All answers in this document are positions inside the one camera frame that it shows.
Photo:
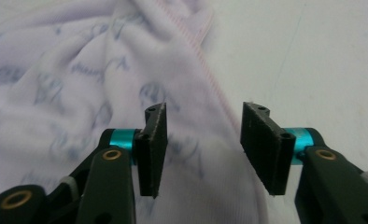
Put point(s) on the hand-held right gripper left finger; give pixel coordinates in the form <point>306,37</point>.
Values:
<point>152,149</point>

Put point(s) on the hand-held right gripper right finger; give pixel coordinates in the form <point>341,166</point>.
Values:
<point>266,149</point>

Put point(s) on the lilac printed towel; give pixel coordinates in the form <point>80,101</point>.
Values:
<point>79,46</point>

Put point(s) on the white grid mat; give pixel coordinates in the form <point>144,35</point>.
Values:
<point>313,62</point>

